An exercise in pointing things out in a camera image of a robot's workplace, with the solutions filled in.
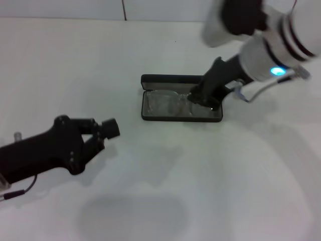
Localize clear cable plug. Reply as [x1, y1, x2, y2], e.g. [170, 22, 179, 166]
[227, 79, 248, 101]

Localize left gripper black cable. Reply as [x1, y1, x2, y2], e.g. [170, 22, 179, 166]
[0, 174, 39, 202]

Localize black glasses case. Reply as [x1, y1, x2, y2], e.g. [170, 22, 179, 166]
[140, 74, 223, 123]

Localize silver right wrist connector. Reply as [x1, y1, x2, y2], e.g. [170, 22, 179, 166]
[288, 66, 310, 80]

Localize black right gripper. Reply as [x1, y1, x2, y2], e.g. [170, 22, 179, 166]
[188, 55, 254, 111]

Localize clear white glasses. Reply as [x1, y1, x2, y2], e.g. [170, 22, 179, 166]
[146, 89, 219, 118]

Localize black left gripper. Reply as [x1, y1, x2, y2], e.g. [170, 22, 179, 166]
[0, 114, 121, 185]

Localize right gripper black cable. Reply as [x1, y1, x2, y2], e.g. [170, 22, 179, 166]
[240, 74, 292, 103]

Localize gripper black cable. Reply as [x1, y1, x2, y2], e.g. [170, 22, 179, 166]
[0, 174, 39, 202]
[240, 74, 292, 103]

